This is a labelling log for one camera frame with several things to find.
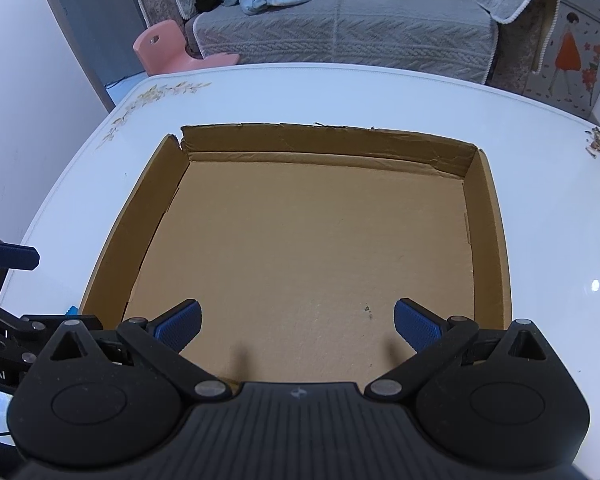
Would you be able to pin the shallow cardboard box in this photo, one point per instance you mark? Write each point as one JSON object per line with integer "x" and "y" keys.
{"x": 305, "y": 240}

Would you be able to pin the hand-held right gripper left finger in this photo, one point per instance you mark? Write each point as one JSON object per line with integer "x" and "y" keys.
{"x": 180, "y": 326}

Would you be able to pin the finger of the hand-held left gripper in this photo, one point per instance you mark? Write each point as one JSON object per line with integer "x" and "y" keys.
{"x": 55, "y": 321}
{"x": 12, "y": 256}

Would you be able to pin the orange dress figure sticker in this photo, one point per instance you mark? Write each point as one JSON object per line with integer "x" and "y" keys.
{"x": 567, "y": 55}

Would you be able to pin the grey covered sofa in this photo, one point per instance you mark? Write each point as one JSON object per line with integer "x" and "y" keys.
{"x": 355, "y": 25}

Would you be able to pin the pink plastic stool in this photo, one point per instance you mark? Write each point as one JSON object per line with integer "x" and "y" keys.
{"x": 162, "y": 51}

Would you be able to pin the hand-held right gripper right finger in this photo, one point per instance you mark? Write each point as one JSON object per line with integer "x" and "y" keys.
{"x": 417, "y": 328}

